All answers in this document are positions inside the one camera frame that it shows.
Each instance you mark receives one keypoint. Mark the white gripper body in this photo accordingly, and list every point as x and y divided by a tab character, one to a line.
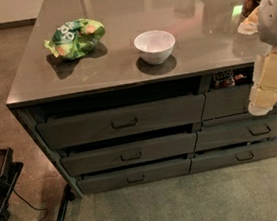
275	20

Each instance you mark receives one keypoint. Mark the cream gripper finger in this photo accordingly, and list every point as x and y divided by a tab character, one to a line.
263	94

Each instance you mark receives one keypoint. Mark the grey drawer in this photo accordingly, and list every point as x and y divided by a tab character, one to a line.
120	122
233	156
234	134
226	101
129	153
136	175

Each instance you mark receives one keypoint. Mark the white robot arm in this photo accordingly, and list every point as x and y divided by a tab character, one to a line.
267	22

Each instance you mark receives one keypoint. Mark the snack packet in drawer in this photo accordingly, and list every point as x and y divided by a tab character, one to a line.
228	78

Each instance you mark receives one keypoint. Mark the grey drawer cabinet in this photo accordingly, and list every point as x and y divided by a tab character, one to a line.
113	75

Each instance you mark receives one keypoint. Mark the white ceramic bowl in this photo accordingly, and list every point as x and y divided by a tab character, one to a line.
154	46

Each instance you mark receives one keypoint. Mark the green chip bag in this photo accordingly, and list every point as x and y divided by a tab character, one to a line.
75	39

